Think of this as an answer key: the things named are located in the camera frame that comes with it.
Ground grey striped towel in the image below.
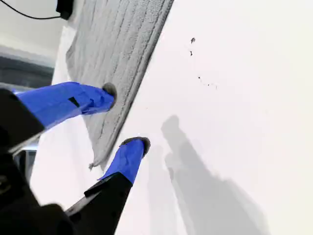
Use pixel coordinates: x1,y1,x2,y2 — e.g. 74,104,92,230
65,0,175,172

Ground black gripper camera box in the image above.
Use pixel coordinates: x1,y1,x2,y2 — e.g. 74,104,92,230
55,0,74,21

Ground black camera cable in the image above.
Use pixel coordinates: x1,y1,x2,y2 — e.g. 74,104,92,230
0,0,63,20

